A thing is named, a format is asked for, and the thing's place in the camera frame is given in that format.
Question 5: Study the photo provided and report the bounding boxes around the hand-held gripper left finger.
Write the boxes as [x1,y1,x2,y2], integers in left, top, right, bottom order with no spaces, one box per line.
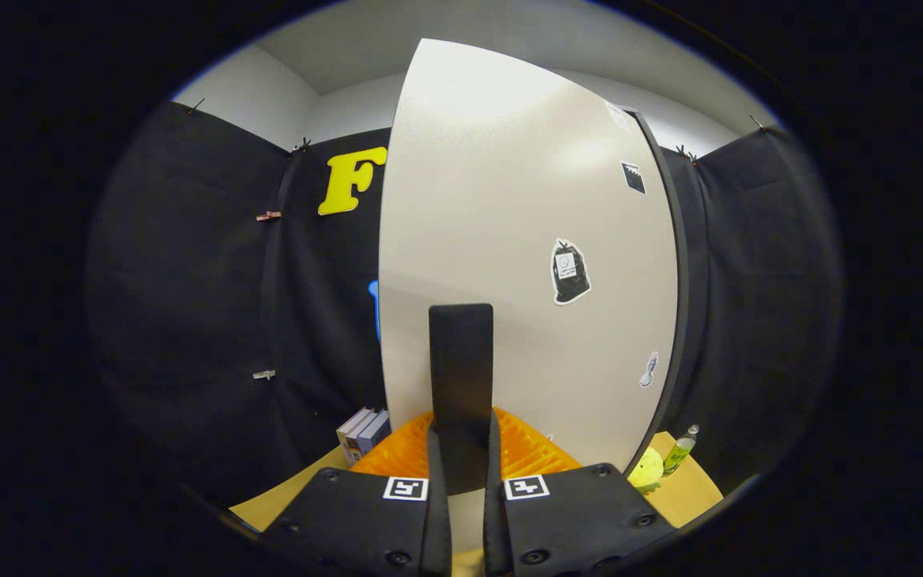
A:
[265,410,453,577]

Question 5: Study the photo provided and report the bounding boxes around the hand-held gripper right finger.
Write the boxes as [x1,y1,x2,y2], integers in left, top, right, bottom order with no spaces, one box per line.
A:
[483,407,675,577]

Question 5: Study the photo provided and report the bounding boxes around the black cabinet door handle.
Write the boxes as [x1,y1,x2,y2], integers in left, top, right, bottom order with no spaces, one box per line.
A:
[428,303,496,494]

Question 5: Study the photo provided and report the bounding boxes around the yellow pineapple plush toy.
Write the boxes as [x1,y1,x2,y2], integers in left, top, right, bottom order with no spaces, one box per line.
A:
[627,446,665,494]

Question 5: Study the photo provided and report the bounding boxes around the green drink bottle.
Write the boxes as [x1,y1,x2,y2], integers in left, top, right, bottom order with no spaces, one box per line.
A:
[661,424,701,478]

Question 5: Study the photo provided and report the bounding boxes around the black backdrop cloth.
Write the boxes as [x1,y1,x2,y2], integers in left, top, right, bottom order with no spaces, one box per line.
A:
[85,100,843,514]

